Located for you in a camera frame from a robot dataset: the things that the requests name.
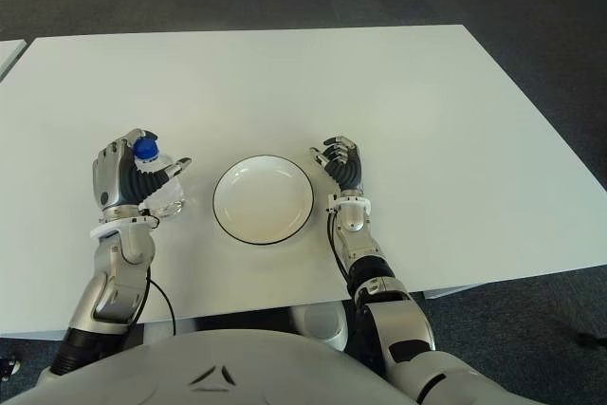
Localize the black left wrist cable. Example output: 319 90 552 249
141 265 177 338

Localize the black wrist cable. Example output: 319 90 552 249
324 209 355 283
141 265 177 338

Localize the clear water bottle blue cap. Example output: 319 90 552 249
132 137 186 221

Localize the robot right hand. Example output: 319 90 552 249
308 135 365 193

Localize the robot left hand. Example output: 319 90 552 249
91 128 193 212

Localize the white robot waist part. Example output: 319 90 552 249
288 304 350 354

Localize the neighbouring white table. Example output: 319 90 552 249
0 38 28 82

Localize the grey robot torso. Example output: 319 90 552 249
0 328 428 405

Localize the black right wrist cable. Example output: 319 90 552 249
324 209 355 283

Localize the white plate black rim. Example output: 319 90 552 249
212 154 315 248

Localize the black stand with caster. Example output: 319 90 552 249
0 355 21 382

